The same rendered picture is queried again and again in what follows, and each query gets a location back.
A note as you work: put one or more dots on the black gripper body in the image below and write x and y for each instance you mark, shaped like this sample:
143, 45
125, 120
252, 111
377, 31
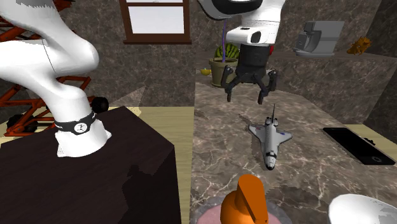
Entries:
254, 60

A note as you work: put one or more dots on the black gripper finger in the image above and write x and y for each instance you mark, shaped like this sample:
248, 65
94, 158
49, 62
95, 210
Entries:
225, 81
272, 81

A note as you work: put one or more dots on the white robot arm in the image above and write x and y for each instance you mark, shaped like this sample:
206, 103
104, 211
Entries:
66, 93

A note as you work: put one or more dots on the olive plant pot purple stem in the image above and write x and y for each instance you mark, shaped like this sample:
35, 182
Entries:
217, 71

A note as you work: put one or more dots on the small red object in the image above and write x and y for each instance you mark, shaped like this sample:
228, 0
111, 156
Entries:
271, 49

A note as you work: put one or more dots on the small yellow bowl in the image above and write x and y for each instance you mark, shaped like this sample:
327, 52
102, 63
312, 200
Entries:
205, 72

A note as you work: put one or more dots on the green striped watermelon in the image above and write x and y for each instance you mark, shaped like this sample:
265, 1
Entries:
231, 50

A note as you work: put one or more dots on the grey toy space shuttle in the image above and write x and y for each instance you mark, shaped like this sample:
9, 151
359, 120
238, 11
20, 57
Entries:
270, 141

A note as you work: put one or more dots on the grey coffee machine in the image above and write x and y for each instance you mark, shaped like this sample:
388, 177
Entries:
322, 38

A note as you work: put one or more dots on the brown framed window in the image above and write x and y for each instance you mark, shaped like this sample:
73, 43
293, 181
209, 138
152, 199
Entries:
156, 21

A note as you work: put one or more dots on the orange-brown figure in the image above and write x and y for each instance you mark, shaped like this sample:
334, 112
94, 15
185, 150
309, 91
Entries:
359, 46

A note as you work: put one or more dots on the orange bottle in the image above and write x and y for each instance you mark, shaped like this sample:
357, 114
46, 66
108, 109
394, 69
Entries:
245, 201

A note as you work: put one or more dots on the pink round plate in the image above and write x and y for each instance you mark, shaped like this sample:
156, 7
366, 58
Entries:
207, 217

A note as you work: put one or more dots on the white rounded bowl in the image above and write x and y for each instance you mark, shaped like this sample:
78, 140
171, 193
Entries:
359, 211

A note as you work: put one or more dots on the dark wooden robot stand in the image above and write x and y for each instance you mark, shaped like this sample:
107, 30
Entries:
62, 186

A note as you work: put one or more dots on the orange metal scaffold frame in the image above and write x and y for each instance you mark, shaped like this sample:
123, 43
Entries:
18, 102

